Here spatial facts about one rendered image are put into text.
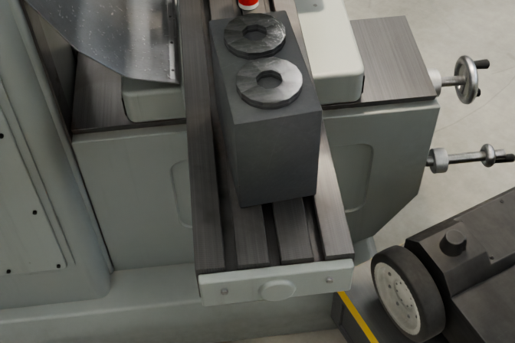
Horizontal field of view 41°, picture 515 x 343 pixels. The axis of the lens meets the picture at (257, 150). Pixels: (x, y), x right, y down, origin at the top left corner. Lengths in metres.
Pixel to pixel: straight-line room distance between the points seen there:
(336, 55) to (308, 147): 0.51
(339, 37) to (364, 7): 1.45
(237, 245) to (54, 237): 0.71
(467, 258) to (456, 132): 1.10
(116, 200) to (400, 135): 0.67
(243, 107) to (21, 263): 0.94
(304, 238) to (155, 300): 0.87
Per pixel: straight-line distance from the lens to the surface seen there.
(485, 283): 1.45
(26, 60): 1.29
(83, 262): 1.73
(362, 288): 1.59
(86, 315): 1.84
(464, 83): 1.70
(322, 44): 1.46
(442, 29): 2.87
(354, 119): 1.48
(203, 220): 1.03
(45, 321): 1.87
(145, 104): 1.40
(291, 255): 0.99
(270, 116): 0.90
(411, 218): 2.21
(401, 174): 1.67
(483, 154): 1.71
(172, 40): 1.42
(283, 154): 0.95
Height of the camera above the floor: 1.78
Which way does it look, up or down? 49 degrees down
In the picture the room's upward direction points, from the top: 2 degrees counter-clockwise
